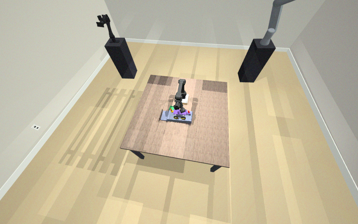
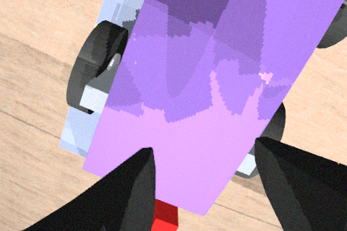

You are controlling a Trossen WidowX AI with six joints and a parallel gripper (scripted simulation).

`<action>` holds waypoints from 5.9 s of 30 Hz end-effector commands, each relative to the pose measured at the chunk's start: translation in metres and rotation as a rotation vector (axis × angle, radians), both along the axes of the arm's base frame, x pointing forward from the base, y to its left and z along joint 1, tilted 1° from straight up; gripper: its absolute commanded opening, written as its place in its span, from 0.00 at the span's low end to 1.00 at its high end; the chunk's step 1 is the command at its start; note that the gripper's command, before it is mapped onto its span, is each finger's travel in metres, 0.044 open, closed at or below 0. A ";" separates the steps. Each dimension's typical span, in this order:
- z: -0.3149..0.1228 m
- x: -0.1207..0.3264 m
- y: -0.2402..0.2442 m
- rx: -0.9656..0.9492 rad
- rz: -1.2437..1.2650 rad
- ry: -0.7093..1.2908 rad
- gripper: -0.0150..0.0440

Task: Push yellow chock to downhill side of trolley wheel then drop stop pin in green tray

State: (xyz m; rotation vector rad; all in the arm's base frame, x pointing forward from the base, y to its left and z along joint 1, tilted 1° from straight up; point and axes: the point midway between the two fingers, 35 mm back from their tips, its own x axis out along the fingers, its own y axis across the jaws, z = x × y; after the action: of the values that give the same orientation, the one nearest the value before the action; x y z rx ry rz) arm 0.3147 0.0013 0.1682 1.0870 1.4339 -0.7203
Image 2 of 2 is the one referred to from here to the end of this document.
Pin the red-headed stop pin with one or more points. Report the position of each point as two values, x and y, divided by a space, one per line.
166 217

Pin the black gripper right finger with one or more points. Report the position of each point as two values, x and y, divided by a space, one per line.
306 191

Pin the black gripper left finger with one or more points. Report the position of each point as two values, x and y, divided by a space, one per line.
123 200

